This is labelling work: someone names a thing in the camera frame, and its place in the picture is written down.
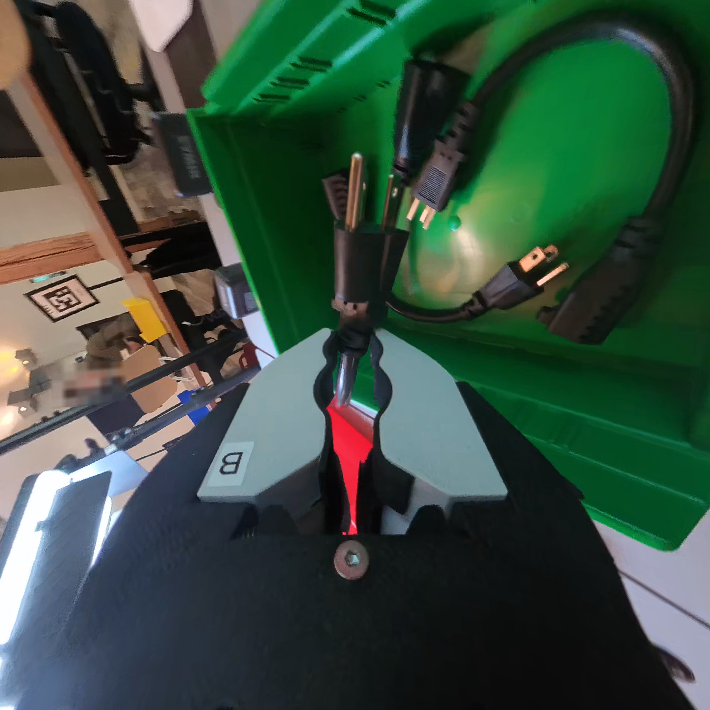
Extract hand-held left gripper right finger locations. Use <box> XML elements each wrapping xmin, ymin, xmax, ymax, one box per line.
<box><xmin>373</xmin><ymin>329</ymin><xmax>509</xmax><ymax>504</ymax></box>

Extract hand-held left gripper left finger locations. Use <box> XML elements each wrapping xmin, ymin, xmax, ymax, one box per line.
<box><xmin>197</xmin><ymin>327</ymin><xmax>336</xmax><ymax>504</ymax></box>

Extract green plastic bin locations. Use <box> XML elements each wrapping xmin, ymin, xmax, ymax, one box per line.
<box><xmin>186</xmin><ymin>0</ymin><xmax>710</xmax><ymax>551</ymax></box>

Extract black power plug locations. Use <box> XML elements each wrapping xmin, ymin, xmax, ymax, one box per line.
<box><xmin>332</xmin><ymin>151</ymin><xmax>412</xmax><ymax>345</ymax></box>
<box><xmin>471</xmin><ymin>244</ymin><xmax>571</xmax><ymax>324</ymax></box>
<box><xmin>406</xmin><ymin>139</ymin><xmax>468</xmax><ymax>232</ymax></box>

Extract red plastic bin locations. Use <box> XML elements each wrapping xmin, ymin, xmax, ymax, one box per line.
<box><xmin>326</xmin><ymin>405</ymin><xmax>373</xmax><ymax>536</ymax></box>

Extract black tripod pole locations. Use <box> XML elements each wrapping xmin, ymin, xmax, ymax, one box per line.
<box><xmin>0</xmin><ymin>333</ymin><xmax>261</xmax><ymax>457</ymax></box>

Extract yellow plastic bin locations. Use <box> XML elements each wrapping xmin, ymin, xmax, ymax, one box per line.
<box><xmin>121</xmin><ymin>298</ymin><xmax>168</xmax><ymax>343</ymax></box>

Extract black framed marker poster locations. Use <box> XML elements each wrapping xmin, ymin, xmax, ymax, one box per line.
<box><xmin>25</xmin><ymin>274</ymin><xmax>101</xmax><ymax>324</ymax></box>

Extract studio light panel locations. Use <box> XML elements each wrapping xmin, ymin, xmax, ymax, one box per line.
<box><xmin>0</xmin><ymin>469</ymin><xmax>115</xmax><ymax>648</ymax></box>

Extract black office chair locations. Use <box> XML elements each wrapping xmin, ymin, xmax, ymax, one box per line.
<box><xmin>28</xmin><ymin>0</ymin><xmax>157</xmax><ymax>168</ymax></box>

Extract black cable connector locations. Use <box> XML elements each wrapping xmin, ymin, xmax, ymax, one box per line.
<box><xmin>537</xmin><ymin>217</ymin><xmax>665</xmax><ymax>346</ymax></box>
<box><xmin>394</xmin><ymin>58</ymin><xmax>472</xmax><ymax>186</ymax></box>

